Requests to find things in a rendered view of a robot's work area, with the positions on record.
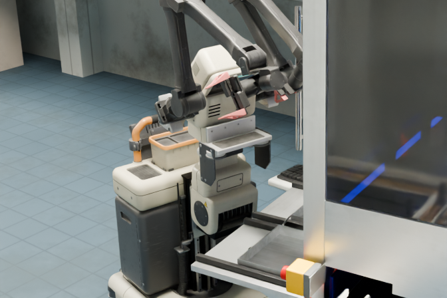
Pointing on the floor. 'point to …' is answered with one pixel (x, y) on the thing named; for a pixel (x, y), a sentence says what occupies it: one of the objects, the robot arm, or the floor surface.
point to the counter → (9, 26)
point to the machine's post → (315, 114)
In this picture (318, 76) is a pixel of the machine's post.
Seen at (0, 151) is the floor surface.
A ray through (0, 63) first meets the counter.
